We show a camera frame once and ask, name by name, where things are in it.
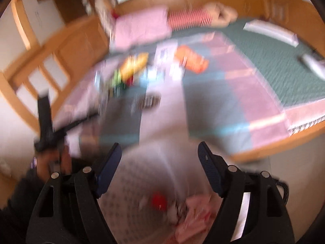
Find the white plastic bag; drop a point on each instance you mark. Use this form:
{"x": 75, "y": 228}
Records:
{"x": 142, "y": 172}

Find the pink wrapper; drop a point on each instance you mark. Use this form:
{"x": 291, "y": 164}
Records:
{"x": 195, "y": 216}

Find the orange snack packet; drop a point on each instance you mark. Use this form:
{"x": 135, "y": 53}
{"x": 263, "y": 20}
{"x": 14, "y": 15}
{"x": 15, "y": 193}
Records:
{"x": 191, "y": 59}

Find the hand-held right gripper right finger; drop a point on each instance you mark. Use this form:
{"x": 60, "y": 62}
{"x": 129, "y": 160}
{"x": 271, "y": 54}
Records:
{"x": 210, "y": 172}

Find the long white box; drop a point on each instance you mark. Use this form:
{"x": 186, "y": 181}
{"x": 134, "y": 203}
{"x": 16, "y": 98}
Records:
{"x": 271, "y": 30}

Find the green packet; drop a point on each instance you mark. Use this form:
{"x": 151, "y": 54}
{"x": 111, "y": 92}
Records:
{"x": 117, "y": 78}

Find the red cloth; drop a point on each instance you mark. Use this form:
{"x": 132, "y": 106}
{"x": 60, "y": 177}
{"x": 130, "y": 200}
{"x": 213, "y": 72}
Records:
{"x": 115, "y": 14}

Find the pink pillow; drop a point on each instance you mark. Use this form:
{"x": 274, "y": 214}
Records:
{"x": 142, "y": 29}

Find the person's left forearm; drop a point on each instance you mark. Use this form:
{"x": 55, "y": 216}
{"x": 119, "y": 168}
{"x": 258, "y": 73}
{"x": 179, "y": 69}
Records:
{"x": 17, "y": 208}

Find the green bed cover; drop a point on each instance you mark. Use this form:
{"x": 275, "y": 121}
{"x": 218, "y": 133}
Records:
{"x": 274, "y": 68}

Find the pink grey patchwork blanket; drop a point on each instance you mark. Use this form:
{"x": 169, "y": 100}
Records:
{"x": 228, "y": 101}

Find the person's left hand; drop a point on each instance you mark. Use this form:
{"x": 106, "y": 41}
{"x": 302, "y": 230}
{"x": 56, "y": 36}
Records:
{"x": 47, "y": 164}

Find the red wrapper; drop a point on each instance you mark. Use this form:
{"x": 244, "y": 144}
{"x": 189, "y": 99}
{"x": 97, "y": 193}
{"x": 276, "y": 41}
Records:
{"x": 159, "y": 201}

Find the wooden bed frame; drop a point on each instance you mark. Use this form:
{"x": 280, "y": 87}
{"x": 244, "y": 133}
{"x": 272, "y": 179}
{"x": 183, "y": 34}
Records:
{"x": 83, "y": 48}

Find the yellow snack packet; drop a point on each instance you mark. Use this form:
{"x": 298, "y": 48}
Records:
{"x": 133, "y": 66}

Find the grey remote control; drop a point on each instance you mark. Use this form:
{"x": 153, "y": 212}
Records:
{"x": 313, "y": 64}

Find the red white striped pillow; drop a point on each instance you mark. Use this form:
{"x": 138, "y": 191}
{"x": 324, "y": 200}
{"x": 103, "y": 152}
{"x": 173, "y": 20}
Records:
{"x": 189, "y": 17}

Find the small white packet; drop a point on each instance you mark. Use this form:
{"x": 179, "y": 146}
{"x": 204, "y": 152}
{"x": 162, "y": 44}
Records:
{"x": 176, "y": 72}

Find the white box blue logo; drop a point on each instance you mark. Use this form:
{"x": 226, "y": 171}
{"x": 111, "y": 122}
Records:
{"x": 165, "y": 53}

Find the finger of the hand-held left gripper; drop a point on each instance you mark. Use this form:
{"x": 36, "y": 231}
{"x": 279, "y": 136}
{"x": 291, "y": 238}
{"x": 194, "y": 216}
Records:
{"x": 76, "y": 124}
{"x": 45, "y": 117}

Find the beige plush toy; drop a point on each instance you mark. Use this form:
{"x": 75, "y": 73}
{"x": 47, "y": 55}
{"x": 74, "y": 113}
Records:
{"x": 221, "y": 14}

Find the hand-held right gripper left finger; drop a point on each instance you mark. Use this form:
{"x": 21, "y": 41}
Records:
{"x": 109, "y": 172}

